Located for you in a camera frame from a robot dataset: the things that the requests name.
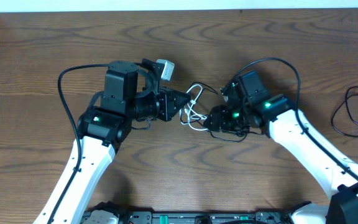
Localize black usb cable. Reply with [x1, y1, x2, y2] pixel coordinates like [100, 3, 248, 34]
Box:
[178, 82, 250, 143]
[331, 83, 358, 138]

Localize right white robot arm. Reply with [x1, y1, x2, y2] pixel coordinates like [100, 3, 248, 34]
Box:
[203, 71, 358, 223]

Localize white usb cable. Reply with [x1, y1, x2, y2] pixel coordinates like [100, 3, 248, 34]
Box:
[178, 83, 209, 131]

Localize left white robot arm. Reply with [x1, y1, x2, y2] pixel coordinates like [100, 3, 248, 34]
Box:
[35, 58, 191, 223]

